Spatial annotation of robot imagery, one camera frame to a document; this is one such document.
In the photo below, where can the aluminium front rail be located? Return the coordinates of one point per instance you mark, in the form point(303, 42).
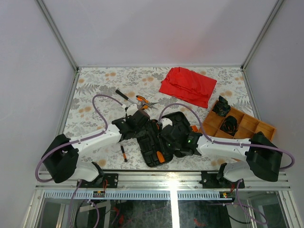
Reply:
point(159, 185)

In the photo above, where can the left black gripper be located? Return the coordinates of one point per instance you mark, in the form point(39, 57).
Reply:
point(139, 134)

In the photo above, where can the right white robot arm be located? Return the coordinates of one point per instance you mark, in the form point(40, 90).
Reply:
point(261, 161)

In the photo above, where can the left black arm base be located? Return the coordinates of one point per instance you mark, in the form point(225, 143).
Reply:
point(104, 180)

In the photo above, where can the small orange black screwdriver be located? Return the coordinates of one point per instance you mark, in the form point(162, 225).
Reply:
point(124, 155)

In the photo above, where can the wooden compartment tray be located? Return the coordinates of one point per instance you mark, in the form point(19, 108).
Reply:
point(248, 126)

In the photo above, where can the orange black pliers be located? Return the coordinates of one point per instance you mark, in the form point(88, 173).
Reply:
point(144, 104)

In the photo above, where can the black plastic tool case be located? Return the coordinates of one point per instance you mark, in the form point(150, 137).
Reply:
point(160, 144)

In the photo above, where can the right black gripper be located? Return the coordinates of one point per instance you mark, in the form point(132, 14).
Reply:
point(163, 140)

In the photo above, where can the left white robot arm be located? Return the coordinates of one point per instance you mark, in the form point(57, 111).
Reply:
point(61, 159)

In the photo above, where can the red folded cloth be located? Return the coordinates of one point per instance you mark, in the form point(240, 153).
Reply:
point(188, 86)

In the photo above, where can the black handled hammer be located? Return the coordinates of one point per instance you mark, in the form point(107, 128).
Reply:
point(124, 96)

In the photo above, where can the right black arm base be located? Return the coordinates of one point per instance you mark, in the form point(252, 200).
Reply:
point(216, 178)

